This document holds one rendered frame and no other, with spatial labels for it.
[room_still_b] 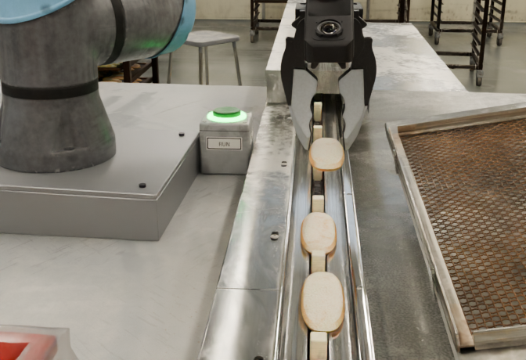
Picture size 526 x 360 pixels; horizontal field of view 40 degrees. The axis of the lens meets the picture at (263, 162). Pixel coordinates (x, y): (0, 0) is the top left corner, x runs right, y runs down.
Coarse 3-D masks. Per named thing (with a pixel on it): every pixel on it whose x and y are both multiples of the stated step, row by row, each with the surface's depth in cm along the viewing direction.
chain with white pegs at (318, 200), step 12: (312, 168) 99; (312, 180) 94; (312, 192) 90; (312, 204) 81; (312, 252) 68; (324, 252) 68; (312, 264) 68; (324, 264) 68; (312, 336) 55; (324, 336) 55; (312, 348) 54; (324, 348) 54
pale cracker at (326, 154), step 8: (312, 144) 80; (320, 144) 79; (328, 144) 79; (336, 144) 79; (312, 152) 78; (320, 152) 77; (328, 152) 77; (336, 152) 77; (312, 160) 75; (320, 160) 75; (328, 160) 75; (336, 160) 75; (320, 168) 74; (328, 168) 74; (336, 168) 74
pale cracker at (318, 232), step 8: (312, 216) 79; (320, 216) 79; (328, 216) 79; (304, 224) 77; (312, 224) 76; (320, 224) 77; (328, 224) 77; (304, 232) 75; (312, 232) 74; (320, 232) 74; (328, 232) 75; (336, 232) 76; (304, 240) 74; (312, 240) 73; (320, 240) 73; (328, 240) 73; (336, 240) 74; (304, 248) 73; (312, 248) 72; (320, 248) 72; (328, 248) 72
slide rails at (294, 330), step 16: (336, 128) 113; (304, 160) 99; (304, 176) 93; (336, 176) 93; (304, 192) 88; (336, 192) 88; (304, 208) 83; (336, 208) 83; (336, 224) 79; (288, 256) 72; (304, 256) 72; (336, 256) 72; (288, 272) 68; (304, 272) 68; (336, 272) 68; (288, 288) 66; (288, 304) 63; (288, 320) 60; (352, 320) 60; (288, 336) 58; (304, 336) 58; (336, 336) 58; (352, 336) 58; (288, 352) 56; (304, 352) 56; (336, 352) 56; (352, 352) 56
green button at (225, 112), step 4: (216, 108) 103; (220, 108) 103; (224, 108) 103; (228, 108) 103; (232, 108) 103; (236, 108) 103; (216, 112) 101; (220, 112) 101; (224, 112) 101; (228, 112) 101; (232, 112) 101; (236, 112) 102; (240, 112) 102; (216, 116) 101; (220, 116) 101; (224, 116) 101; (228, 116) 101; (232, 116) 101; (236, 116) 101
